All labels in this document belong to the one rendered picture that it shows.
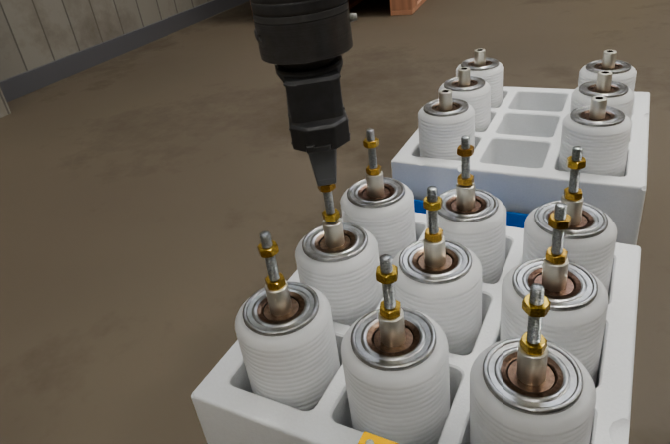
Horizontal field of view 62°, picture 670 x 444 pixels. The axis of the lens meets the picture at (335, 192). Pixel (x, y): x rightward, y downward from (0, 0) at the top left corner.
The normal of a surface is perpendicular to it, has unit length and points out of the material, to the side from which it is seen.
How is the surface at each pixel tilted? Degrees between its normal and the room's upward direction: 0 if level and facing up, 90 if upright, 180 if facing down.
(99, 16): 90
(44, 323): 0
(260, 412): 0
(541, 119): 90
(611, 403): 0
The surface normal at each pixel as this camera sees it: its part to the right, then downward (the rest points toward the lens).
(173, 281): -0.12, -0.86
